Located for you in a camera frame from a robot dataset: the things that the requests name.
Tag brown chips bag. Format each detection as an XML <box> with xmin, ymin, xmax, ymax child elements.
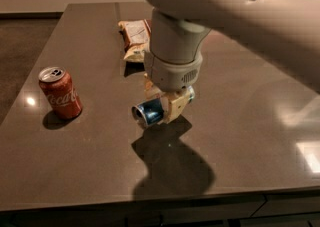
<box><xmin>118</xmin><ymin>19</ymin><xmax>151</xmax><ymax>63</ymax></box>

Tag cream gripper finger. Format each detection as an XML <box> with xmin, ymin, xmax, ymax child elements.
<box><xmin>144</xmin><ymin>74</ymin><xmax>157</xmax><ymax>100</ymax></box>
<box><xmin>160</xmin><ymin>89</ymin><xmax>191</xmax><ymax>124</ymax></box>

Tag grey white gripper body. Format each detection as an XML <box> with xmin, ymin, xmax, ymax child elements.
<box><xmin>144</xmin><ymin>52</ymin><xmax>203</xmax><ymax>92</ymax></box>

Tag blue silver redbull can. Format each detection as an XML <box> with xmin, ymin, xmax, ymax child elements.
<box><xmin>131</xmin><ymin>85</ymin><xmax>196</xmax><ymax>130</ymax></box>

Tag red coca-cola can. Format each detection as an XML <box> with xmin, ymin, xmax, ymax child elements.
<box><xmin>38</xmin><ymin>66</ymin><xmax>82</xmax><ymax>120</ymax></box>

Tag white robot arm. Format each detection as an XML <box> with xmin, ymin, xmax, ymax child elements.
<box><xmin>144</xmin><ymin>0</ymin><xmax>320</xmax><ymax>92</ymax></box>

